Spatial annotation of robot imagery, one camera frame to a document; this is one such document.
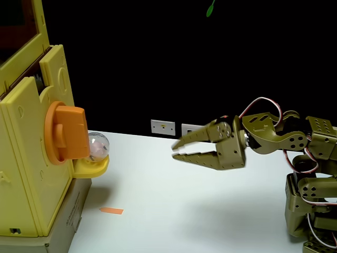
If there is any orange vending machine knob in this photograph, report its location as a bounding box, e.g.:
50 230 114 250
44 101 91 166

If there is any yellow toy vending machine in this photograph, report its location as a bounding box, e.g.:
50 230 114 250
0 0 76 238

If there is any clear toy capsule ball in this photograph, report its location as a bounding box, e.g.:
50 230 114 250
86 131 110 162

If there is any orange paper arrow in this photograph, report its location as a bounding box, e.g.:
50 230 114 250
99 207 124 216

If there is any yellow dispensing tray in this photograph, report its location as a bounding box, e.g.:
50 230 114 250
72 154 110 179

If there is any green leaf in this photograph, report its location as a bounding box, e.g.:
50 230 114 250
206 0 216 18

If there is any cardboard box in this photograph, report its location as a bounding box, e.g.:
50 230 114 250
0 178 93 253

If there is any white wall socket with plug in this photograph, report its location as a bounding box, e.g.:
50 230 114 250
181 123 204 135

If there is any white wall socket plate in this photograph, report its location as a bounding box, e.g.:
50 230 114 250
151 119 176 137

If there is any red white black servo cable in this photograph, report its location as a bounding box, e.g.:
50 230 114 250
239 96 283 125

